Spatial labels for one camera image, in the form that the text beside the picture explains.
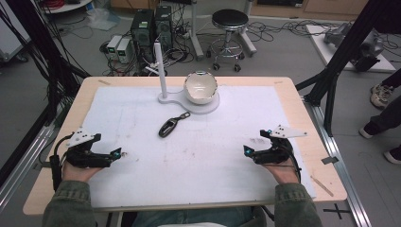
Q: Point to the aluminium floor rail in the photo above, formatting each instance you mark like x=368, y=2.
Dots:
x=340, y=176
x=25, y=159

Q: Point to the clear plastic bag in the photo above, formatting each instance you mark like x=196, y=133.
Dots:
x=102, y=18

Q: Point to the round white table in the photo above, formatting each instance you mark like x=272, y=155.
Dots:
x=67, y=5

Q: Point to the person's right hand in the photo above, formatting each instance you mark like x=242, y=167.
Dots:
x=283, y=172

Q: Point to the white power supply box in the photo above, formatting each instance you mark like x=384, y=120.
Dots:
x=113, y=45
x=124, y=50

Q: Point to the beige tape strip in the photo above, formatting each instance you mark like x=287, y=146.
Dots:
x=278, y=82
x=104, y=82

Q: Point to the person's legs in jeans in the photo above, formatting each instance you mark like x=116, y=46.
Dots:
x=195, y=219

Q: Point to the grey tape piece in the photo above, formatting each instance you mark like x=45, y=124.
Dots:
x=329, y=160

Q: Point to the person's left hand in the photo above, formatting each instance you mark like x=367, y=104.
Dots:
x=75, y=173

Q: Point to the white table mat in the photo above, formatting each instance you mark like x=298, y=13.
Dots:
x=205, y=171

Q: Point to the white floor board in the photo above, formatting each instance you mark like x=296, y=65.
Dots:
x=318, y=47

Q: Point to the grey machine on board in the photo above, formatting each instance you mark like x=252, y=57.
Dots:
x=372, y=47

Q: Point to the black round stool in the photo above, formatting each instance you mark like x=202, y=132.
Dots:
x=230, y=19

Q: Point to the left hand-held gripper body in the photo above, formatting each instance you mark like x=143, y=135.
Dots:
x=82, y=157

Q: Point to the black metal frame strut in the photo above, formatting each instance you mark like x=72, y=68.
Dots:
x=350, y=47
x=38, y=41

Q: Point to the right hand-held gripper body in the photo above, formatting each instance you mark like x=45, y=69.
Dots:
x=274, y=154

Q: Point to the wooden table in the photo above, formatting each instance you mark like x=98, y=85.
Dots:
x=302, y=104

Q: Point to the white stand with pole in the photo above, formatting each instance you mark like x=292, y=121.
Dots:
x=202, y=109

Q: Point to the grey desk leg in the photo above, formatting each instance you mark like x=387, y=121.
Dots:
x=247, y=38

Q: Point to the white cracked-edge bowl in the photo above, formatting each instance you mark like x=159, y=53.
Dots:
x=200, y=89

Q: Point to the black computer tower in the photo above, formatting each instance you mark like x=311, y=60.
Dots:
x=142, y=30
x=163, y=25

